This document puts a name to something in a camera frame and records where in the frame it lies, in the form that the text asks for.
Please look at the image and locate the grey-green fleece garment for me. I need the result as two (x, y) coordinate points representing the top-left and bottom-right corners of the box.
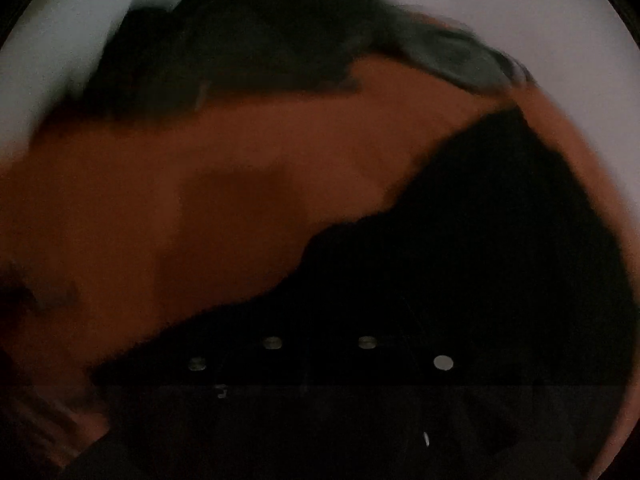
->
(390, 8), (535, 93)

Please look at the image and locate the dark jeans pile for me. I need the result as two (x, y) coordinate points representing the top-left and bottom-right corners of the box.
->
(37, 0), (400, 131)

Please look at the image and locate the black sweatshirt with white logo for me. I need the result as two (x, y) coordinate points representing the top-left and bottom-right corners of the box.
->
(65, 110), (639, 479)

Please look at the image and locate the orange fleece bed blanket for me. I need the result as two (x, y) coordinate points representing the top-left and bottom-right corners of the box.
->
(1, 56), (639, 479)

